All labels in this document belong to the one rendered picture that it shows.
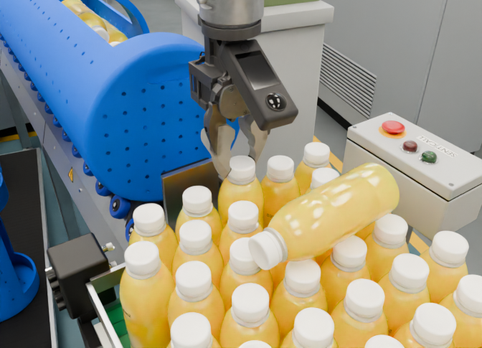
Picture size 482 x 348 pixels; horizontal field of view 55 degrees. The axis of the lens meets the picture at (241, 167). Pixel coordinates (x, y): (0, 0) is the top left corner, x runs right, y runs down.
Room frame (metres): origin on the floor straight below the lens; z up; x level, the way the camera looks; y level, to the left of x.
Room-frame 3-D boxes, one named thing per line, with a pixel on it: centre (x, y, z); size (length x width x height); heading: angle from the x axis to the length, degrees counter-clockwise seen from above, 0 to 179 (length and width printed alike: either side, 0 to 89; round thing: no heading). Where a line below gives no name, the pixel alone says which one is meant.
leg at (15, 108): (2.29, 1.24, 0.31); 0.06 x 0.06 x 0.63; 33
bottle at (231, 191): (0.53, 0.00, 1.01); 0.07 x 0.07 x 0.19
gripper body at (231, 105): (0.56, 0.02, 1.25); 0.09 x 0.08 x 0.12; 33
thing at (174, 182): (0.62, 0.09, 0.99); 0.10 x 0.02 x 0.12; 123
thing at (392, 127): (0.64, -0.24, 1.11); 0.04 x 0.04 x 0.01
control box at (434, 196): (0.60, -0.27, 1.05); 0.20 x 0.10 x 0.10; 33
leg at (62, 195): (1.46, 0.71, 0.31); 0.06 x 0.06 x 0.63; 33
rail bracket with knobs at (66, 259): (0.47, 0.23, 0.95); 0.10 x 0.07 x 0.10; 123
